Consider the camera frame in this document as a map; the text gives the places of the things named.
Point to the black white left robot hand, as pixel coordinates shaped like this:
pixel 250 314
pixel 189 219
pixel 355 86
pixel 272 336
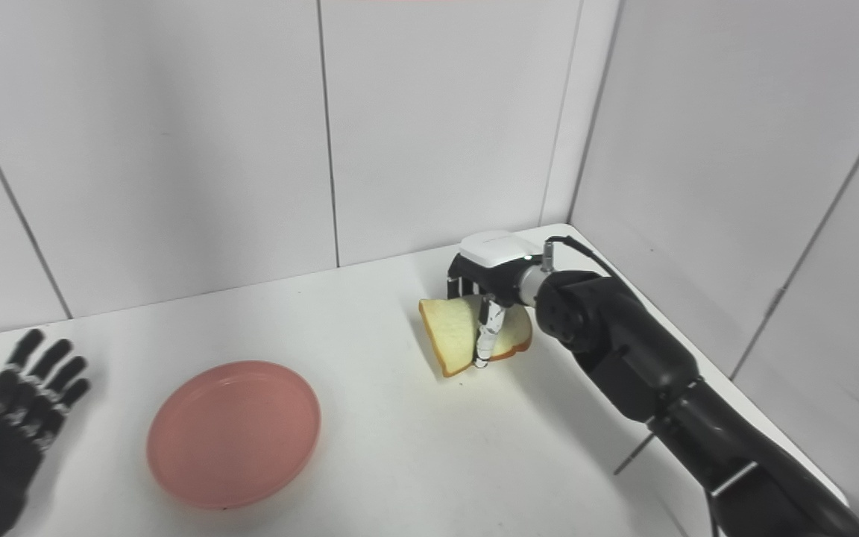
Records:
pixel 4 447

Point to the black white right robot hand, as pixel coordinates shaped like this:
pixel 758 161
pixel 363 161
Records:
pixel 496 261

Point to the slice of bread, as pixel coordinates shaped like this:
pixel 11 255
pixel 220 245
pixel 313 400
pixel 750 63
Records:
pixel 452 328

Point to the pink round plate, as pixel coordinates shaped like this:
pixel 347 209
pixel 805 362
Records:
pixel 232 436

